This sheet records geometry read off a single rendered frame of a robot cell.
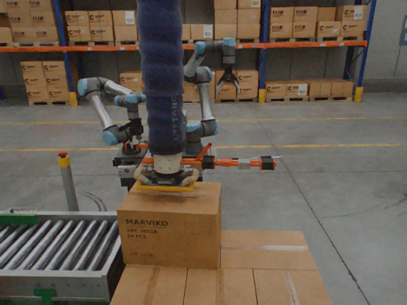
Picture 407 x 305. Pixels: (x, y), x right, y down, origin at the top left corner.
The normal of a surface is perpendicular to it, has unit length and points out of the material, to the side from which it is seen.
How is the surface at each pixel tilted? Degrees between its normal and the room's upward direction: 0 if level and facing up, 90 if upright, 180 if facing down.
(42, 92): 87
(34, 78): 88
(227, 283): 0
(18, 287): 90
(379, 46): 90
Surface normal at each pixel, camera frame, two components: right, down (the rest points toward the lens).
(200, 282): -0.02, -0.93
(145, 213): -0.11, 0.37
